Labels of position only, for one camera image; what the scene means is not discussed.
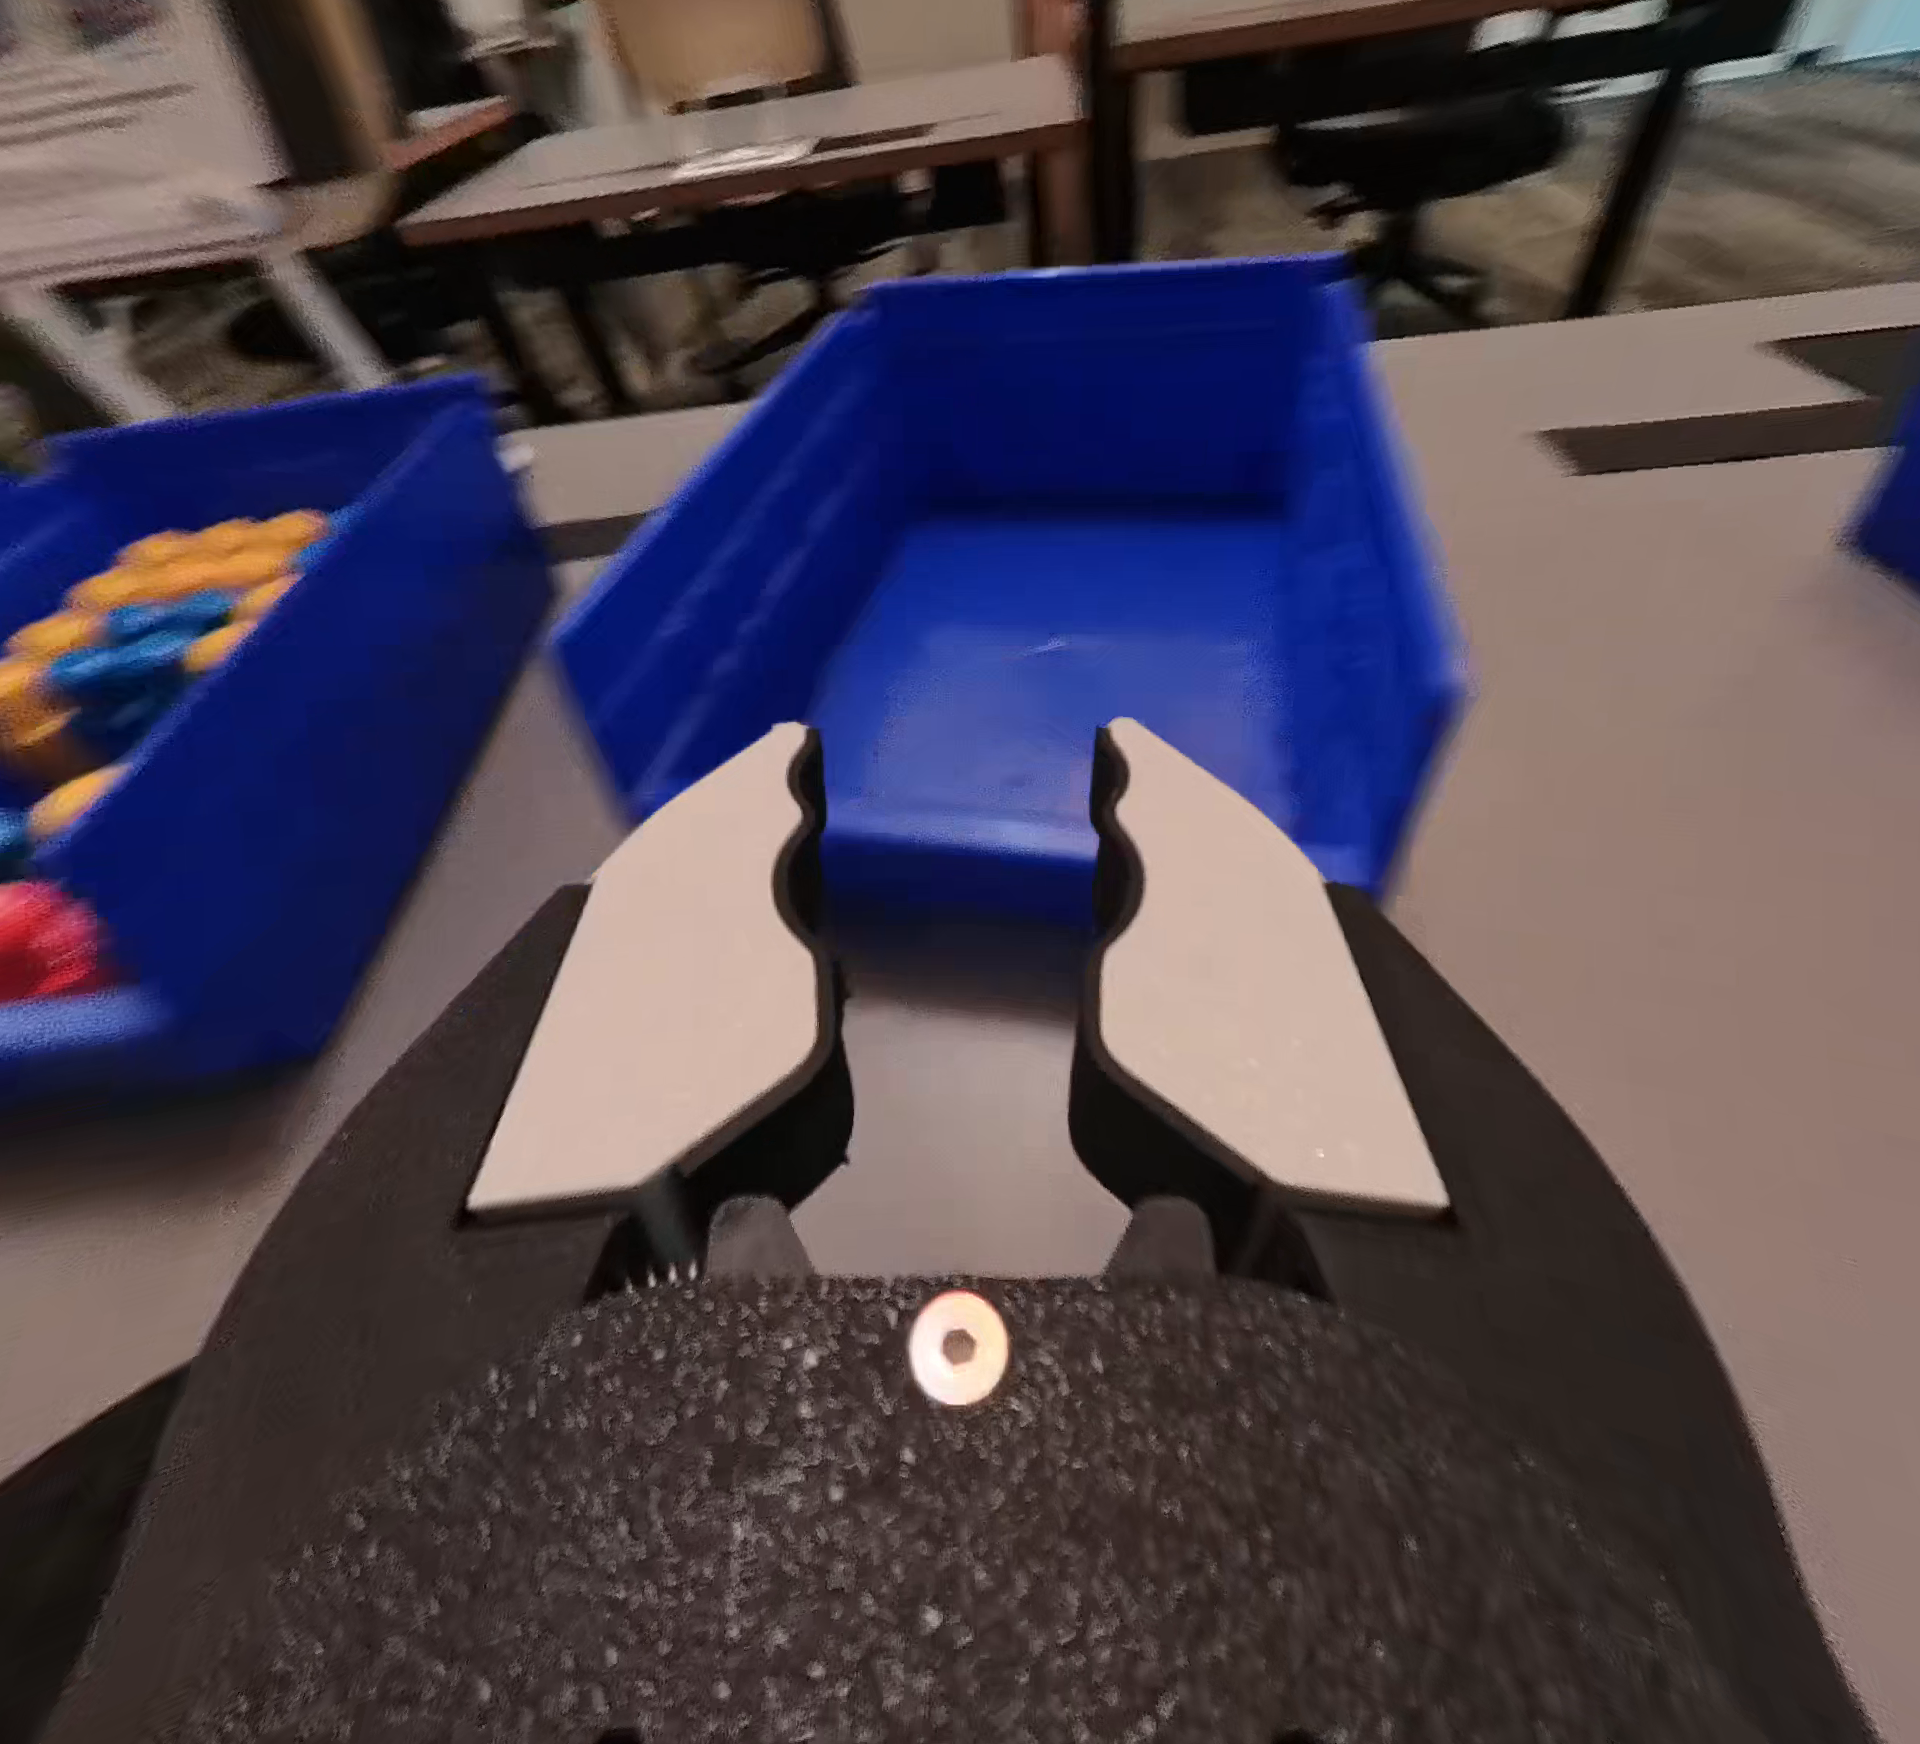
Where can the pile of assorted mega blocks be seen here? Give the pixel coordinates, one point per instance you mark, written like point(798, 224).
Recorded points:
point(165, 574)

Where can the blue plastic storage bin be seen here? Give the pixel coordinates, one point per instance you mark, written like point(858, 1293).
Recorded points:
point(1052, 663)
point(329, 801)
point(1886, 500)

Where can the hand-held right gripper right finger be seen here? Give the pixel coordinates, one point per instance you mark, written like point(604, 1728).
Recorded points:
point(1262, 1010)

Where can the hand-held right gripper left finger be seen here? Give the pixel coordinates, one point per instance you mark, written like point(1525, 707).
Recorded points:
point(674, 1010)

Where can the black office chair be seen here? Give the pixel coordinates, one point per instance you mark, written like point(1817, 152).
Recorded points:
point(1411, 148)

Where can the brown wooden column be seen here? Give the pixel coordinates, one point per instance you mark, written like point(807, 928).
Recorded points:
point(1058, 50)

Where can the beige chair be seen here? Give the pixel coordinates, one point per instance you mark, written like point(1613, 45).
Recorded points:
point(706, 5)

